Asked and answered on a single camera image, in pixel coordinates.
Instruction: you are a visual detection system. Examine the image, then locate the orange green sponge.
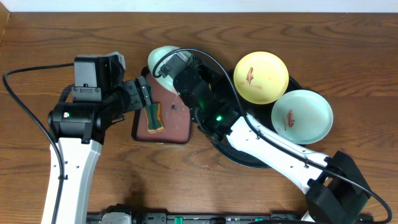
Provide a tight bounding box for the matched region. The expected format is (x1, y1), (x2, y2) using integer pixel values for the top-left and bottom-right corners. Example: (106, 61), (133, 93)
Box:
(144, 103), (164, 133)

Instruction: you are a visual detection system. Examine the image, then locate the light green plate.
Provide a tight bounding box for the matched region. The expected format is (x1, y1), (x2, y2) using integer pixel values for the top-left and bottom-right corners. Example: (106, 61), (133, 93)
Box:
(148, 45), (191, 94)

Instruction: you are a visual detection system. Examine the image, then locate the mint green plate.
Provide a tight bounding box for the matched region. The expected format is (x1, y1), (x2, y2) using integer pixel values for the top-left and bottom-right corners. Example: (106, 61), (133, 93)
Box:
(271, 90), (333, 145)

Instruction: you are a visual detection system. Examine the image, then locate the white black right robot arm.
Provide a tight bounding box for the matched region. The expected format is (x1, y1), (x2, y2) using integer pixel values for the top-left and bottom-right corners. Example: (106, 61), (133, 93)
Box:
(171, 62), (371, 223)

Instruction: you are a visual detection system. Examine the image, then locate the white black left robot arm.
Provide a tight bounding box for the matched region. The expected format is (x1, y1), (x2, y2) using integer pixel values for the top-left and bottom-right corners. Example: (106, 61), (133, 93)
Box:
(42, 52), (153, 223)

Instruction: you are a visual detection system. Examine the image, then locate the black rectangular water tray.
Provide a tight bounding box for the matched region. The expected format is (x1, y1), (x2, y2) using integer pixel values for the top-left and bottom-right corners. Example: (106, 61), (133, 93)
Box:
(131, 67), (191, 144)

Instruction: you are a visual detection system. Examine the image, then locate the round black tray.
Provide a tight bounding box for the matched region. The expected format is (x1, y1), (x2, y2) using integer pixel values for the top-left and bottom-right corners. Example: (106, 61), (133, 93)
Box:
(192, 76), (303, 169)

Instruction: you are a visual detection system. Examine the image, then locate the yellow plastic plate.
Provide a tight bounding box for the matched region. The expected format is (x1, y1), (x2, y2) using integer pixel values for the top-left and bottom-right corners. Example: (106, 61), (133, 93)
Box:
(233, 52), (289, 105)

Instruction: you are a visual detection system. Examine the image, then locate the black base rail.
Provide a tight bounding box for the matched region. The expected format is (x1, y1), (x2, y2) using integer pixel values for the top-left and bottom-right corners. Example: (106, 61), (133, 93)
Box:
(85, 204), (315, 224)

